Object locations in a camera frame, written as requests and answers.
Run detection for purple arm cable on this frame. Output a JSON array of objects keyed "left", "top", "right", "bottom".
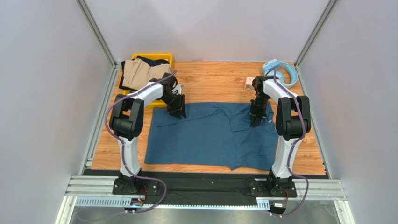
[
  {"left": 264, "top": 69, "right": 309, "bottom": 217},
  {"left": 104, "top": 69, "right": 178, "bottom": 214}
]

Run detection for pink power adapter cube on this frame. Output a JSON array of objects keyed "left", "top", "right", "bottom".
[{"left": 243, "top": 77, "right": 255, "bottom": 91}]

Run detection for aluminium right corner post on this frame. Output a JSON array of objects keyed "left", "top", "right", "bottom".
[{"left": 294, "top": 0, "right": 339, "bottom": 69}]

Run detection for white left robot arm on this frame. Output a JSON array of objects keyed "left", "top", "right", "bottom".
[{"left": 105, "top": 73, "right": 187, "bottom": 195}]

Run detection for aluminium left corner post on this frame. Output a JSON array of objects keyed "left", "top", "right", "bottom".
[{"left": 76, "top": 0, "right": 117, "bottom": 68}]

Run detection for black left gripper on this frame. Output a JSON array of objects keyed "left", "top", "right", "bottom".
[{"left": 160, "top": 92, "right": 187, "bottom": 119}]

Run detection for beige folded t-shirt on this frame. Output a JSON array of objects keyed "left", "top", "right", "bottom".
[{"left": 121, "top": 58, "right": 172, "bottom": 91}]

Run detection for black folded t-shirt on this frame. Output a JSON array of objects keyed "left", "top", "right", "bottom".
[{"left": 119, "top": 56, "right": 171, "bottom": 92}]

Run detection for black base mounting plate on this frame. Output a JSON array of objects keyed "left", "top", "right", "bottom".
[{"left": 84, "top": 170, "right": 297, "bottom": 206}]

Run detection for blue t-shirt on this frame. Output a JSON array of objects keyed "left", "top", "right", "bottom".
[{"left": 145, "top": 102, "right": 278, "bottom": 171}]

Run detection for aluminium front frame rail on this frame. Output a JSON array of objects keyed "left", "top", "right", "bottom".
[{"left": 65, "top": 176, "right": 347, "bottom": 210}]

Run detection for light blue headphones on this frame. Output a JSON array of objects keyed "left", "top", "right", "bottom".
[{"left": 262, "top": 59, "right": 299, "bottom": 89}]

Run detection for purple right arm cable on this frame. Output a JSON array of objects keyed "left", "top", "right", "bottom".
[{"left": 264, "top": 69, "right": 309, "bottom": 217}]

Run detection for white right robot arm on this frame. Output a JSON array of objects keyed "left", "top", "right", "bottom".
[{"left": 249, "top": 76, "right": 311, "bottom": 196}]

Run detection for aluminium corner post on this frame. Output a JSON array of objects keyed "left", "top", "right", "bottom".
[
  {"left": 294, "top": 0, "right": 339, "bottom": 69},
  {"left": 76, "top": 0, "right": 117, "bottom": 68}
]

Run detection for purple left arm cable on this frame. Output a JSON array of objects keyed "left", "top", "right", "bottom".
[{"left": 104, "top": 69, "right": 178, "bottom": 214}]

